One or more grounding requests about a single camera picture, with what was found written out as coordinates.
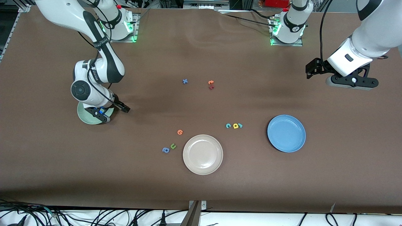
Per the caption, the red box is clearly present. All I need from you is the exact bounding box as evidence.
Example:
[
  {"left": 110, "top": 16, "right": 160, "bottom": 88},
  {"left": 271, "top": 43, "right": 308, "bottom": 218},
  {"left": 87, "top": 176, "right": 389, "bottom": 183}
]
[{"left": 265, "top": 0, "right": 292, "bottom": 8}]

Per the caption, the black looped cable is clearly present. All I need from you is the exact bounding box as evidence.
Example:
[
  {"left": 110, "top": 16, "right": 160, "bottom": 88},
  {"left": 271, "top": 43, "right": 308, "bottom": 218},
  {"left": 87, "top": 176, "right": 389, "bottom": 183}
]
[{"left": 325, "top": 213, "right": 358, "bottom": 226}]

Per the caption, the beige plate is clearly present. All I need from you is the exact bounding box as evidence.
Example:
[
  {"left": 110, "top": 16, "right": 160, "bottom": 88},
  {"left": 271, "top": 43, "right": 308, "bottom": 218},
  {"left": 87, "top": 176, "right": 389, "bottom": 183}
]
[{"left": 183, "top": 134, "right": 224, "bottom": 175}]

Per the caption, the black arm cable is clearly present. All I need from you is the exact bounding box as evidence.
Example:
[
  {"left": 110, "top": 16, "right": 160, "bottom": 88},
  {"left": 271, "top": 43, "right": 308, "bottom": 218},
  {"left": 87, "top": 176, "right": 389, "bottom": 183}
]
[
  {"left": 76, "top": 0, "right": 126, "bottom": 109},
  {"left": 319, "top": 0, "right": 333, "bottom": 63}
]

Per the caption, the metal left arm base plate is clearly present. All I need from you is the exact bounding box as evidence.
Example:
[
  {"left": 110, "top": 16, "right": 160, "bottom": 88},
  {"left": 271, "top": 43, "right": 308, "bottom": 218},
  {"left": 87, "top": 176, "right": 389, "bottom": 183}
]
[{"left": 270, "top": 16, "right": 304, "bottom": 47}]

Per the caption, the black table cable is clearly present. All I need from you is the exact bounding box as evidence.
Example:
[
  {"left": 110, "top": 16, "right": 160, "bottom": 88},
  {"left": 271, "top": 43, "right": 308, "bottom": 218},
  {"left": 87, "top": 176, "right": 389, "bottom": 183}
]
[{"left": 220, "top": 9, "right": 275, "bottom": 27}]

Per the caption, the aluminium frame profile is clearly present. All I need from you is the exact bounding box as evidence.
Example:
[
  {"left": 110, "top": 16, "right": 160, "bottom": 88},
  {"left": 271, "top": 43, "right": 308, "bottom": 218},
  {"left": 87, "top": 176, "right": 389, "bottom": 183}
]
[{"left": 183, "top": 0, "right": 230, "bottom": 10}]

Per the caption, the black diagonal bar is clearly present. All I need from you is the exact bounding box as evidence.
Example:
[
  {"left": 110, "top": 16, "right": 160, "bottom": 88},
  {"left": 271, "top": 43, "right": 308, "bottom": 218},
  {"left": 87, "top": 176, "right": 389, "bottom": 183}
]
[{"left": 180, "top": 201, "right": 201, "bottom": 226}]

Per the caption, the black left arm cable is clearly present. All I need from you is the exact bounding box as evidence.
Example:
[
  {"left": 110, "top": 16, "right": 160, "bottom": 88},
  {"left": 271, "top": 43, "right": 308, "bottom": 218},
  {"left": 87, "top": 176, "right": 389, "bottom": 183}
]
[{"left": 319, "top": 0, "right": 333, "bottom": 63}]

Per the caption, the blue plate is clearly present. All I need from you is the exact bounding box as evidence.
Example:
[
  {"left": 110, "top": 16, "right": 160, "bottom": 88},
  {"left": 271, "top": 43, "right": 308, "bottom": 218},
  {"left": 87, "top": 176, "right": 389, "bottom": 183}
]
[{"left": 267, "top": 115, "right": 306, "bottom": 153}]

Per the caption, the green plate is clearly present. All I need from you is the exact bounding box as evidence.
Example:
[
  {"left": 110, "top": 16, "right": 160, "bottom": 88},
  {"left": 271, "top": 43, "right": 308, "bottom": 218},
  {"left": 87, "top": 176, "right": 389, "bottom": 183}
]
[{"left": 77, "top": 102, "right": 115, "bottom": 125}]

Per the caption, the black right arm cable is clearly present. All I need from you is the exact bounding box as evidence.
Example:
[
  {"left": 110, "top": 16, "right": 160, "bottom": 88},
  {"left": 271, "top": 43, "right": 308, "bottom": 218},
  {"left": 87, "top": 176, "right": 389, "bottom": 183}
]
[{"left": 76, "top": 0, "right": 126, "bottom": 109}]

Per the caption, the metal table edge bracket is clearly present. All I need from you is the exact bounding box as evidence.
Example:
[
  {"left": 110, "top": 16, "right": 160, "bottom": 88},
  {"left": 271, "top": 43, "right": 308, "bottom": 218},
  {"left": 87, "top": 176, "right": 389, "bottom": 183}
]
[{"left": 188, "top": 200, "right": 207, "bottom": 226}]

